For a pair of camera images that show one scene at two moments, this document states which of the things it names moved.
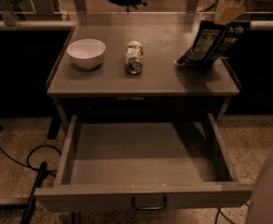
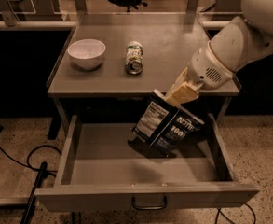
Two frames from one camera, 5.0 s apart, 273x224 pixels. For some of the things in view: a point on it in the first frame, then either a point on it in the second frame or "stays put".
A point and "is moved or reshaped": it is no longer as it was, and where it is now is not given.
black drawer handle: [150, 207] stays put
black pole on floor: [43, 175] stays put
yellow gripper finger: [231, 10] → [184, 93]
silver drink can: [134, 57] stays put
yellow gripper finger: [222, 2] → [180, 80]
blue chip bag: [213, 41] is moved or reshaped
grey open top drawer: [143, 165] stays put
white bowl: [86, 53] stays put
